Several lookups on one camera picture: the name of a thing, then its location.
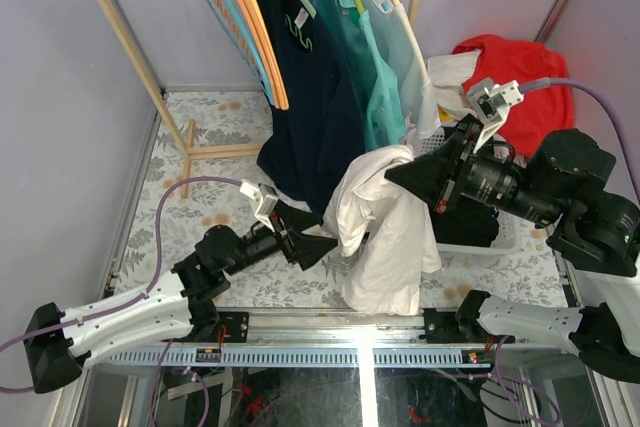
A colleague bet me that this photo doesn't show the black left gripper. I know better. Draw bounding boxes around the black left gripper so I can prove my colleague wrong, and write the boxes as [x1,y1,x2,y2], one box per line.
[227,202,341,279]

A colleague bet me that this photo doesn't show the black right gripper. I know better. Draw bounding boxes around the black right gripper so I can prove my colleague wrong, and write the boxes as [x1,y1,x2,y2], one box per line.
[382,120,558,224]

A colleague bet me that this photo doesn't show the white t shirt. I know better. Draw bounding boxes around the white t shirt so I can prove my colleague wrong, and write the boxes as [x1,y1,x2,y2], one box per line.
[323,145,442,316]

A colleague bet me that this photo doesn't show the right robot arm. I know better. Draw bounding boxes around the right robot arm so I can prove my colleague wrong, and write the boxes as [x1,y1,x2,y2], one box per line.
[385,115,639,383]

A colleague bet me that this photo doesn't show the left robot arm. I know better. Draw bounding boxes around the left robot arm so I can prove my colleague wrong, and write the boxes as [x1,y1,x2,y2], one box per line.
[23,201,337,394]

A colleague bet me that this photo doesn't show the navy blue hanging shirt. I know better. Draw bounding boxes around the navy blue hanging shirt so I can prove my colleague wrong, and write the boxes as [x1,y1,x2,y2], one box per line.
[257,0,365,214]

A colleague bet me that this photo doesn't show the orange plastic hanger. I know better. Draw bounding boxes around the orange plastic hanger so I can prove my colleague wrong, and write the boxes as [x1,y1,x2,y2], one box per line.
[230,0,291,111]
[214,0,284,108]

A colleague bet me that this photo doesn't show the light blue hanging shirt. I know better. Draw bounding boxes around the light blue hanging shirt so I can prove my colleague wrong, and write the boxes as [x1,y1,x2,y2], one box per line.
[361,0,441,139]

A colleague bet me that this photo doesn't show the cream white hanger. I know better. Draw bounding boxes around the cream white hanger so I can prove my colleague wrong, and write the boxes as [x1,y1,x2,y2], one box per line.
[361,0,429,107]

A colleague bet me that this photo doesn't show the teal hanging shirt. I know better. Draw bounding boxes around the teal hanging shirt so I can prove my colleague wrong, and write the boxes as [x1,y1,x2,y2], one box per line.
[311,0,406,151]

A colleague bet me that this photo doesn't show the blue plastic hanger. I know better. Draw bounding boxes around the blue plastic hanger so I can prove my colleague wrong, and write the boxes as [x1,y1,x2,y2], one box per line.
[206,0,275,104]

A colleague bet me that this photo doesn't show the black clothes in basket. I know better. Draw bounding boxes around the black clothes in basket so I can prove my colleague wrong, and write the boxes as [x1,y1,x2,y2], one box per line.
[431,197,499,247]

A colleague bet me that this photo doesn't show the white laundry basket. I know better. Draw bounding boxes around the white laundry basket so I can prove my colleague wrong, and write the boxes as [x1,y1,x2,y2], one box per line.
[405,127,521,256]

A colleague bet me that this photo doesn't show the white crumpled cloth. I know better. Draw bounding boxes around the white crumpled cloth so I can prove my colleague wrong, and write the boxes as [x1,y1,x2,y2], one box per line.
[427,49,481,120]

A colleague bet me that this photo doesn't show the floral table cloth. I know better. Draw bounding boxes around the floral table cloth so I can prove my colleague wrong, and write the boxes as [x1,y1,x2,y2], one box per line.
[107,89,571,309]

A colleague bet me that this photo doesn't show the red cloth pile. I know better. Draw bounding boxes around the red cloth pile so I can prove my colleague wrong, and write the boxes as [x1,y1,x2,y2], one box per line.
[452,34,575,157]

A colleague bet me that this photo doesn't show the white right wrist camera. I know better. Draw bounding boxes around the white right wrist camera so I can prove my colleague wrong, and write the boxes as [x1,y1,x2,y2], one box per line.
[466,78,524,153]

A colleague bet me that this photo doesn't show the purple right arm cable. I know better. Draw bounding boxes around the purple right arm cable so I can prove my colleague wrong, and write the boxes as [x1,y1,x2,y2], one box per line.
[519,76,632,163]

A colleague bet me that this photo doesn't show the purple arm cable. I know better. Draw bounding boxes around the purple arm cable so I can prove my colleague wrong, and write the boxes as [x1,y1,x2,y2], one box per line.
[519,76,632,163]
[0,175,244,394]

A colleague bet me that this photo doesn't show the aluminium mounting rail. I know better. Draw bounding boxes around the aluminium mounting rail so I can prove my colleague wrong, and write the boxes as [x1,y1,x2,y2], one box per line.
[74,307,566,346]

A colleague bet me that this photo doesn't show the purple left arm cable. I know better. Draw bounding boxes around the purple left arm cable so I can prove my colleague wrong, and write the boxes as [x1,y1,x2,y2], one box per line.
[0,175,244,394]

